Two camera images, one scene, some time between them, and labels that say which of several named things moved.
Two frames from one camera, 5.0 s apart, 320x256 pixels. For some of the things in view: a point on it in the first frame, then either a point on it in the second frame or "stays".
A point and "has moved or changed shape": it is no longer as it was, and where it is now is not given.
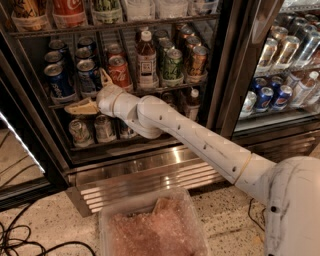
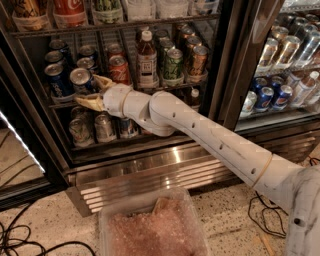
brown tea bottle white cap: x=146 y=63 stays
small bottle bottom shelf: x=193 y=104 stays
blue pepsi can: x=89 y=78 has moved or changed shape
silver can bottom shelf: x=103 y=129 stays
